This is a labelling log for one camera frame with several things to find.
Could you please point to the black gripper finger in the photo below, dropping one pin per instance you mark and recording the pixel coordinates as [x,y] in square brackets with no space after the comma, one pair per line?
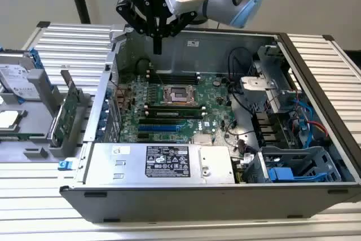
[135,15]
[177,23]

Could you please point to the green graphics card black shroud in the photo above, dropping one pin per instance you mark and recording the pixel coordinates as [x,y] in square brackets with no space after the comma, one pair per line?
[67,111]

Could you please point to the coin cell battery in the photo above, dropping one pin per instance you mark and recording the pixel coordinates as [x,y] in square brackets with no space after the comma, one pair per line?
[216,83]

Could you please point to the CPU socket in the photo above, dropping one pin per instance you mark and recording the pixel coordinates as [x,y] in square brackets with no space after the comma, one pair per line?
[166,97]

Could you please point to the green motherboard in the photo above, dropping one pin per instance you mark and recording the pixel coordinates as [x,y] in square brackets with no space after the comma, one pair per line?
[214,105]

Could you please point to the green RAM stick white label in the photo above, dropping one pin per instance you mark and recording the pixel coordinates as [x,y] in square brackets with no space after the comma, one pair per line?
[169,114]

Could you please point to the silver metal drive cage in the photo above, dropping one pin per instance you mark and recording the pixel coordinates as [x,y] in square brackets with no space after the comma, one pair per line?
[255,85]

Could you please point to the black expansion slot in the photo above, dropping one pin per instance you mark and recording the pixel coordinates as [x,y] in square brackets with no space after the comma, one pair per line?
[158,122]

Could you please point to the blue expansion slot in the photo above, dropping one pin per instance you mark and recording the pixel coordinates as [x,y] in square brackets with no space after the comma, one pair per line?
[158,129]

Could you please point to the silver chipset heat sink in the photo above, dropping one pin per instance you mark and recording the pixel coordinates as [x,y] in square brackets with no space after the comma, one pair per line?
[202,139]

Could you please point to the hard disk in blue carrier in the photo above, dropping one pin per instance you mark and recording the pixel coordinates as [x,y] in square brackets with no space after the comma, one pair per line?
[17,80]

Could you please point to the grey parts rack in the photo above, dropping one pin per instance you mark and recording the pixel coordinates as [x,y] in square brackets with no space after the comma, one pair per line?
[36,123]

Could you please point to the silver power supply unit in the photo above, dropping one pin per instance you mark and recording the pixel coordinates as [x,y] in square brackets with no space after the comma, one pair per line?
[98,173]

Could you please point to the silver CPU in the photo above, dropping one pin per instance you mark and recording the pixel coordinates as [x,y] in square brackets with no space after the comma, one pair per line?
[8,119]

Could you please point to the blue plastic clip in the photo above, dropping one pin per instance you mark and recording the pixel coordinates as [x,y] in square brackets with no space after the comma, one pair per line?
[64,165]

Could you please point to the grey plastic disk bay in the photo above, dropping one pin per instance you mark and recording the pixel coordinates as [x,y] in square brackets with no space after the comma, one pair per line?
[293,153]

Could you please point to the black open PC case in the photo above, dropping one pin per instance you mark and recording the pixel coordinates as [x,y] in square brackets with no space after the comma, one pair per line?
[197,204]

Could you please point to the black fan duct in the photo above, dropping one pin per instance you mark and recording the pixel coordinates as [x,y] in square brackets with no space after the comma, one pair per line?
[265,128]

